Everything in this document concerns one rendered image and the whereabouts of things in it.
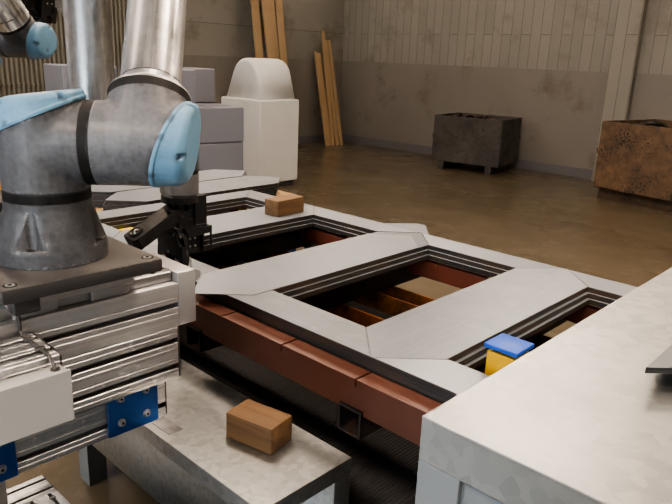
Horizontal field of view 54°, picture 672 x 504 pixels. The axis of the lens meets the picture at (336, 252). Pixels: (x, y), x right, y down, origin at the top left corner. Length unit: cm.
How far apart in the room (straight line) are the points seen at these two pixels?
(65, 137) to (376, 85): 987
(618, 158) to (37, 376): 687
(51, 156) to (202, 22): 854
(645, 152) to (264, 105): 381
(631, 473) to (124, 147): 69
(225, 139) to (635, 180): 420
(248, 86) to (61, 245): 597
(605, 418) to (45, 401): 62
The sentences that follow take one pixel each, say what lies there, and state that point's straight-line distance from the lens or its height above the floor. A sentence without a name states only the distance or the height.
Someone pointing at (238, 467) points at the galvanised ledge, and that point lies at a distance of 113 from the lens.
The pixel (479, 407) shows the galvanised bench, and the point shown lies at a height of 105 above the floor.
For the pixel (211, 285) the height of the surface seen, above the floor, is 85.
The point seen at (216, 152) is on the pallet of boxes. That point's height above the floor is 61.
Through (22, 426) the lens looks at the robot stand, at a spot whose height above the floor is 90.
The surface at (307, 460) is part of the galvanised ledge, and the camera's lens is 115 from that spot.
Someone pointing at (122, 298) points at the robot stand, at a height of 97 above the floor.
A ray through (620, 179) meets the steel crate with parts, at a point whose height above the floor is 25.
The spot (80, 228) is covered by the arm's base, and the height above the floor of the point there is 109.
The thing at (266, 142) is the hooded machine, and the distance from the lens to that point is 676.
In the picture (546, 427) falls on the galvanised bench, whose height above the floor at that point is 105.
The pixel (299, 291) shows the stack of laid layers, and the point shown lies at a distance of 144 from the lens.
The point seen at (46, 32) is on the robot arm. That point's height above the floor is 135.
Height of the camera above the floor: 132
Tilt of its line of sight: 16 degrees down
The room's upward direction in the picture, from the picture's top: 2 degrees clockwise
